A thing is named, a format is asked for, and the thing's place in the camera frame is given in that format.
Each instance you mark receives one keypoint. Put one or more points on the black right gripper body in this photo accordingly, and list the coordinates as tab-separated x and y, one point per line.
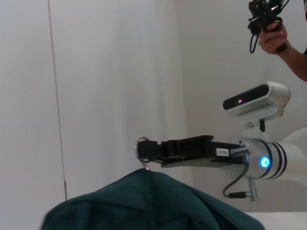
199	151

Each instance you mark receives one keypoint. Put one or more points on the black handheld teleoperation controller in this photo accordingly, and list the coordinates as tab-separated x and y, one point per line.
263	14

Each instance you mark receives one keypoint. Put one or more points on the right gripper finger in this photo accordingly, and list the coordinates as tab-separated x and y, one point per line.
149	149
153	160

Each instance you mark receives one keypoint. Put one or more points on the person's bare forearm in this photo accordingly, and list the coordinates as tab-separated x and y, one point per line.
296	62

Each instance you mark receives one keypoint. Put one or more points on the person's bare hand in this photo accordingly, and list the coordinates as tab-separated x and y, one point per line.
273	38

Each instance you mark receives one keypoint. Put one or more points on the teal insulated lunch bag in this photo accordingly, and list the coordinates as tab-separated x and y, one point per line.
148	203

